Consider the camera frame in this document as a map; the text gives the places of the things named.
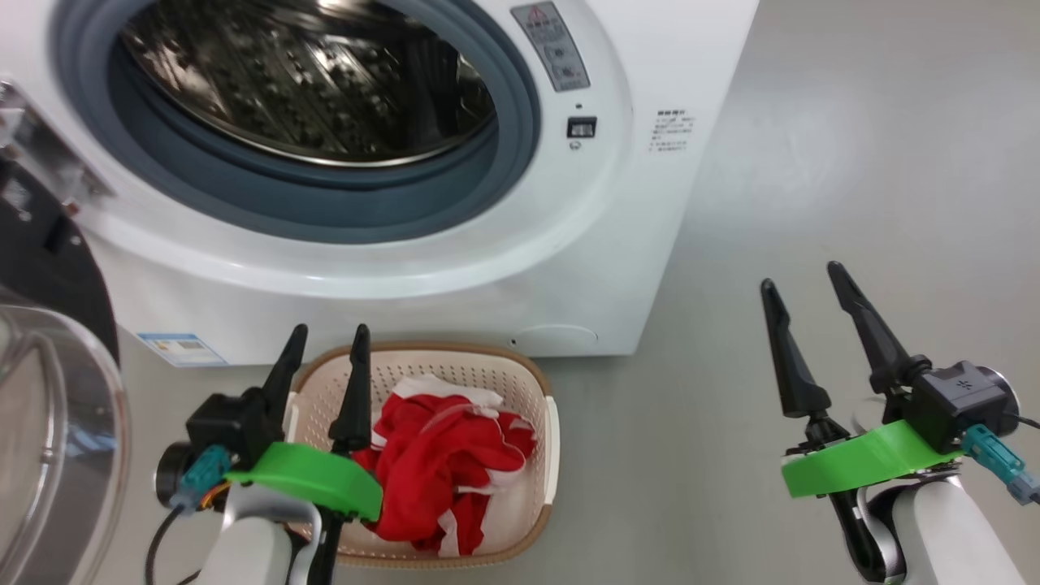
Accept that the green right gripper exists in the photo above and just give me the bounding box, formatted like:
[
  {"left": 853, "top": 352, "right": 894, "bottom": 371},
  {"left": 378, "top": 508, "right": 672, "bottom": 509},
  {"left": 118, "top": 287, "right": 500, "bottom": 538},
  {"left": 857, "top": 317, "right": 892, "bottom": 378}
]
[{"left": 760, "top": 261, "right": 968, "bottom": 583}]

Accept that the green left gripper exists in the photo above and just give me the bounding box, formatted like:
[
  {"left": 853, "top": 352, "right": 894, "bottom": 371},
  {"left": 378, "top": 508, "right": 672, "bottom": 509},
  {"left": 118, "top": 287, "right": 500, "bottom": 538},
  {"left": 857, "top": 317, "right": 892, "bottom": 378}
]
[{"left": 226, "top": 323, "right": 384, "bottom": 585}]

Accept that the red and white garment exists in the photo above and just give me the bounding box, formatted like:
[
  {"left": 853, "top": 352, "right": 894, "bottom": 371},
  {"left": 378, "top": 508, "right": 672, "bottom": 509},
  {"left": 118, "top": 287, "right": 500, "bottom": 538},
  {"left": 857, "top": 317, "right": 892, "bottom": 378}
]
[{"left": 353, "top": 375, "right": 538, "bottom": 558}]

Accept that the black round washer door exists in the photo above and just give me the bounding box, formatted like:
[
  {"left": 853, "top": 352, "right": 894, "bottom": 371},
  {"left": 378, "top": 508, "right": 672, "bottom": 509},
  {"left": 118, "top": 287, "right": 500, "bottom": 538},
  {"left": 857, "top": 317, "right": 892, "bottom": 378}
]
[{"left": 0, "top": 153, "right": 132, "bottom": 585}]

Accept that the cream basket with brown rim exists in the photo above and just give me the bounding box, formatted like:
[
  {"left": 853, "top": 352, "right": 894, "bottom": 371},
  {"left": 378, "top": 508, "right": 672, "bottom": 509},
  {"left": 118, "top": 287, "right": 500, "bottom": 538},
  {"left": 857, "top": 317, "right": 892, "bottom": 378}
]
[{"left": 283, "top": 341, "right": 561, "bottom": 569}]

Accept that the white front-load washing machine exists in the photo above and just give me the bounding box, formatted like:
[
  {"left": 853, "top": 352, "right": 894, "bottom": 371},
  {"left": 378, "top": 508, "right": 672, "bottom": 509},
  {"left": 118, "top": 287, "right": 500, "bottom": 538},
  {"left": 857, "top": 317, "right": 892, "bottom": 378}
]
[{"left": 0, "top": 0, "right": 761, "bottom": 368}]

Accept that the perforated steel washer drum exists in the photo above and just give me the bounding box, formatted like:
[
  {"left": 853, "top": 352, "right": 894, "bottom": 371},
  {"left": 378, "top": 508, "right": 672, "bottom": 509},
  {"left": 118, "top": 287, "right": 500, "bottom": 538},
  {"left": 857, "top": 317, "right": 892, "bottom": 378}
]
[{"left": 119, "top": 0, "right": 499, "bottom": 168}]

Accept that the metal door hinge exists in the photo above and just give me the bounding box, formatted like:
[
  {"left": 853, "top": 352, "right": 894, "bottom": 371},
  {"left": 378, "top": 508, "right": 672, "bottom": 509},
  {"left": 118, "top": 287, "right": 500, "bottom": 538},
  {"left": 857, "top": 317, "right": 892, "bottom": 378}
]
[{"left": 0, "top": 80, "right": 112, "bottom": 222}]

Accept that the blue energy label sticker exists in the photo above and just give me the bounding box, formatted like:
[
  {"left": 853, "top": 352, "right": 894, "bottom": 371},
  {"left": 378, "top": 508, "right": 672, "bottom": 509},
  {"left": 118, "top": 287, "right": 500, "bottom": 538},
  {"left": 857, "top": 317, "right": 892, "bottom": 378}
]
[{"left": 136, "top": 332, "right": 229, "bottom": 369}]

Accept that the round white filter cover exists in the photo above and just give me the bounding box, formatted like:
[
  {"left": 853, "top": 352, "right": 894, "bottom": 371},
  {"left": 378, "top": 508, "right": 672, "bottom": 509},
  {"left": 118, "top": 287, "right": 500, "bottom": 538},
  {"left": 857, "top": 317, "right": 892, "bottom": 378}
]
[{"left": 513, "top": 323, "right": 600, "bottom": 357}]

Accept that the grey warning label sticker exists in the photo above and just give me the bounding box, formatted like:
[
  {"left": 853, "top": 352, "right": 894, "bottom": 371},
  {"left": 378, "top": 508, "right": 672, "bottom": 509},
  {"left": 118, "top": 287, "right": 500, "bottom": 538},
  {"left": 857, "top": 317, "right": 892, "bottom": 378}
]
[{"left": 509, "top": 1, "right": 592, "bottom": 93}]

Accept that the teal left camera connector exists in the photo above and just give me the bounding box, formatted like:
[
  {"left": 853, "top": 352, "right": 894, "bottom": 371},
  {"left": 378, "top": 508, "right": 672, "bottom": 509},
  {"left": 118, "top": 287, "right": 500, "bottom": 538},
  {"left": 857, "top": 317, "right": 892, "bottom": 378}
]
[{"left": 179, "top": 444, "right": 232, "bottom": 510}]

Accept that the teal camera connector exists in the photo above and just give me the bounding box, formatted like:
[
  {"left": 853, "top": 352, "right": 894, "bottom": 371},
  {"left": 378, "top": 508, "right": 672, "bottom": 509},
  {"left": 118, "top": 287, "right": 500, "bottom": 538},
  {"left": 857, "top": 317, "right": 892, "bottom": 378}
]
[
  {"left": 962, "top": 423, "right": 1040, "bottom": 506},
  {"left": 179, "top": 444, "right": 232, "bottom": 510}
]

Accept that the teal right camera connector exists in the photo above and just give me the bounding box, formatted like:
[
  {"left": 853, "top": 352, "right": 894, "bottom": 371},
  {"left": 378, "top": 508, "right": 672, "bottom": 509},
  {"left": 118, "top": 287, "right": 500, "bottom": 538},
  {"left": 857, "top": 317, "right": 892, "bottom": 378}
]
[{"left": 962, "top": 423, "right": 1040, "bottom": 506}]

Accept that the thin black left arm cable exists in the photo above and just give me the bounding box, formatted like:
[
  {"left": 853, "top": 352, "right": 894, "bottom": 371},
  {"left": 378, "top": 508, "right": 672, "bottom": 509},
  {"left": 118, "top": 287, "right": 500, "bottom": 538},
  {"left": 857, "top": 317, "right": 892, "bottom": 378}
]
[{"left": 144, "top": 504, "right": 201, "bottom": 585}]

